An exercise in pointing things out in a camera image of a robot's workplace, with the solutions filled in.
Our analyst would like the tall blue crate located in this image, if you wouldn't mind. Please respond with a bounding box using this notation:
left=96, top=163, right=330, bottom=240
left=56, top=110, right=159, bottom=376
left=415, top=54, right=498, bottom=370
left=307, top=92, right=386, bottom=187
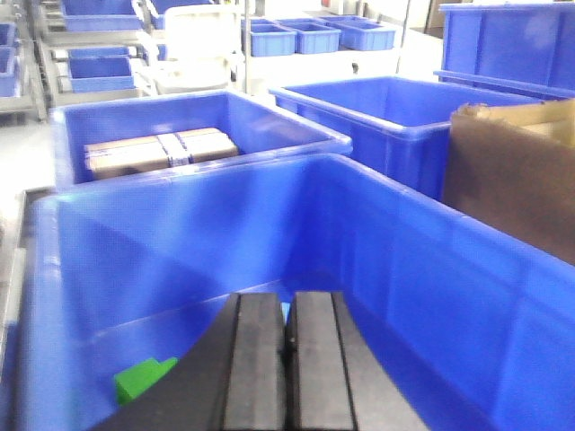
left=435, top=2, right=574, bottom=100

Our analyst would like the brown taped package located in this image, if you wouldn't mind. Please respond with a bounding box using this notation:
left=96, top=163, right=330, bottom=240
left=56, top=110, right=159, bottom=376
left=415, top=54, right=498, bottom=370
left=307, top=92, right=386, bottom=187
left=84, top=128, right=240, bottom=180

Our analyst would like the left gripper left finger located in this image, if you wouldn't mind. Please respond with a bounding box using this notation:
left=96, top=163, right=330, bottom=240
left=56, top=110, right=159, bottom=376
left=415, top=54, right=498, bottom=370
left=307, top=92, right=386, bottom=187
left=96, top=293, right=287, bottom=430

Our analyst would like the brown cardboard box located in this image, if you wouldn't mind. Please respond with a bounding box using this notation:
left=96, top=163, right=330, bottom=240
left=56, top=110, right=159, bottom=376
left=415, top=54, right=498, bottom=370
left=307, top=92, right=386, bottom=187
left=442, top=99, right=574, bottom=263

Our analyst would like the empty blue bin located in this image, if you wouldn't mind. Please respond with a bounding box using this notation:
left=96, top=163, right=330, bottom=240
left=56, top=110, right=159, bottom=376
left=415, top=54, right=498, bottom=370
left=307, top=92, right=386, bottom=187
left=270, top=76, right=533, bottom=200

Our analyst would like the white plastic bin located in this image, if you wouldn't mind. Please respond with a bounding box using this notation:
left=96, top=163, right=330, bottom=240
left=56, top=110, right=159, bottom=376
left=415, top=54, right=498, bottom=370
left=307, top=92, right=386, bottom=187
left=152, top=4, right=243, bottom=94

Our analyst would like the blue shelf bin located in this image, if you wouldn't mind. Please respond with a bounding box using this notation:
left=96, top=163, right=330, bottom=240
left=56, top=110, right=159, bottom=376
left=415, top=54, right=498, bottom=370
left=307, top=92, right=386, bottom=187
left=60, top=0, right=142, bottom=31
left=68, top=56, right=135, bottom=93

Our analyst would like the small blue tray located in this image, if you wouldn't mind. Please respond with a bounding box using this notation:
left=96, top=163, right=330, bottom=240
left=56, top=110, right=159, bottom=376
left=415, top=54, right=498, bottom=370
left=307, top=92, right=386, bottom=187
left=277, top=18, right=341, bottom=55
left=320, top=15, right=395, bottom=51
left=250, top=18, right=296, bottom=57

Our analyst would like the green block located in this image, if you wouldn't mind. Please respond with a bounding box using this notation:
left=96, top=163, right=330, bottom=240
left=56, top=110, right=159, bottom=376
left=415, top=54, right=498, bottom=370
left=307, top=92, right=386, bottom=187
left=113, top=356, right=179, bottom=406

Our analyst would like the blue bin with package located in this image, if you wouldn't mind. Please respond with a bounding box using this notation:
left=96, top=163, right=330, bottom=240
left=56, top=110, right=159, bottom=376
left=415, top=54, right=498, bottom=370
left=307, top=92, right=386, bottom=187
left=51, top=90, right=353, bottom=190

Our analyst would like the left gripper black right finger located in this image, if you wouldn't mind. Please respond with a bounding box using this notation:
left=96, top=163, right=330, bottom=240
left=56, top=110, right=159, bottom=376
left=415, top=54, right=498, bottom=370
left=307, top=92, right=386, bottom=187
left=287, top=292, right=427, bottom=430

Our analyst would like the large blue bin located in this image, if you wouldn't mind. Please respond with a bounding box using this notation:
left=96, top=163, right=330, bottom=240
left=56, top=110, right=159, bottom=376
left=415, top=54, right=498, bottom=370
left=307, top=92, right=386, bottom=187
left=14, top=154, right=574, bottom=430

